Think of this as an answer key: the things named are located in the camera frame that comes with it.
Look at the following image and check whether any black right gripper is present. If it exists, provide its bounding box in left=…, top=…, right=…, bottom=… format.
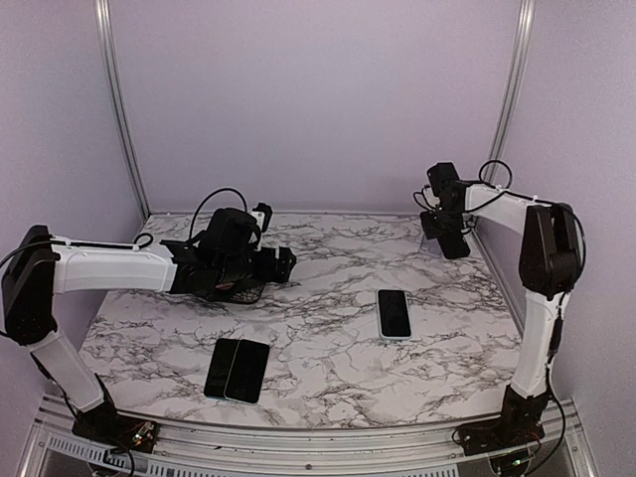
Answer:
left=417, top=203, right=462, bottom=240

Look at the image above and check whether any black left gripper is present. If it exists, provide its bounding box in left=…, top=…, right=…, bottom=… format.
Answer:
left=217, top=246, right=296, bottom=284

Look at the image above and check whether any black phone case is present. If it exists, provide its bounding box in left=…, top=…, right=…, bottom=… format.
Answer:
left=436, top=231, right=471, bottom=260

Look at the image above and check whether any light blue phone case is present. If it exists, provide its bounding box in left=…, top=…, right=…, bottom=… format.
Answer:
left=376, top=287, right=415, bottom=343

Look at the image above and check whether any black phone light-blue edge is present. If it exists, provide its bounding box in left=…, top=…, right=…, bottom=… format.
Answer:
left=378, top=289, right=413, bottom=338

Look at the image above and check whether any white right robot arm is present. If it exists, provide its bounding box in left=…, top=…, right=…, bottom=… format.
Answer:
left=420, top=162, right=586, bottom=398

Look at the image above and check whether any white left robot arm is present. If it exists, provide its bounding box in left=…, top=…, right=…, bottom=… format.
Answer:
left=1, top=206, right=296, bottom=442

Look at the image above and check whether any grey phone case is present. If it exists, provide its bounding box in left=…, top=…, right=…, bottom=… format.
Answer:
left=419, top=236, right=442, bottom=257

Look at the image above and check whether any black square floral plate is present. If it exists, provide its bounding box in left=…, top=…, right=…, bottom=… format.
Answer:
left=195, top=279, right=266, bottom=305

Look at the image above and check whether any red white patterned bowl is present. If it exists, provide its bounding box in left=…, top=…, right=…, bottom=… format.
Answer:
left=215, top=283, right=235, bottom=291

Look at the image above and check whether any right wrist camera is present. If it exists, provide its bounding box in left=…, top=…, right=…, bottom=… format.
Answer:
left=412, top=185, right=439, bottom=210

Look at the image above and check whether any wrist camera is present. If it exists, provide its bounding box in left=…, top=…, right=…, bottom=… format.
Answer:
left=412, top=185, right=439, bottom=210
left=249, top=202, right=273, bottom=250

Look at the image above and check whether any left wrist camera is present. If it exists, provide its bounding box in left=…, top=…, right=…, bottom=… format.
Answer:
left=249, top=202, right=273, bottom=250

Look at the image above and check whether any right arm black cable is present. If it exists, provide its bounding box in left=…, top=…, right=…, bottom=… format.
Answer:
left=476, top=158, right=587, bottom=279

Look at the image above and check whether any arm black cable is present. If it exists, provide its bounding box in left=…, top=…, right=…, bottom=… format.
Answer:
left=476, top=158, right=587, bottom=279
left=0, top=187, right=249, bottom=279

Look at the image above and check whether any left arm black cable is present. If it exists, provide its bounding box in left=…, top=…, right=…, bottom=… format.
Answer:
left=0, top=187, right=249, bottom=279

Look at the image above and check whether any front aluminium rail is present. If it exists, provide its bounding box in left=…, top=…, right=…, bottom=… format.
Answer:
left=14, top=392, right=597, bottom=477

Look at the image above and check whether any right aluminium frame post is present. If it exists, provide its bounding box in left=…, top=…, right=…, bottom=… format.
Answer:
left=488, top=0, right=537, bottom=161

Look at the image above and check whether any aluminium frame post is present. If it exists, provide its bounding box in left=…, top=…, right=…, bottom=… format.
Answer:
left=488, top=0, right=537, bottom=161
left=94, top=0, right=151, bottom=221

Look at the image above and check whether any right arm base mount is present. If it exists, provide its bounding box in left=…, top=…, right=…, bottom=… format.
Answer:
left=455, top=386, right=551, bottom=456

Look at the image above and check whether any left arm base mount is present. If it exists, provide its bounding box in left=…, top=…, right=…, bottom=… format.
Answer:
left=72, top=402, right=159, bottom=453

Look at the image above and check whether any left aluminium frame post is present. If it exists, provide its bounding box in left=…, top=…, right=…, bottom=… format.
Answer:
left=94, top=0, right=151, bottom=221

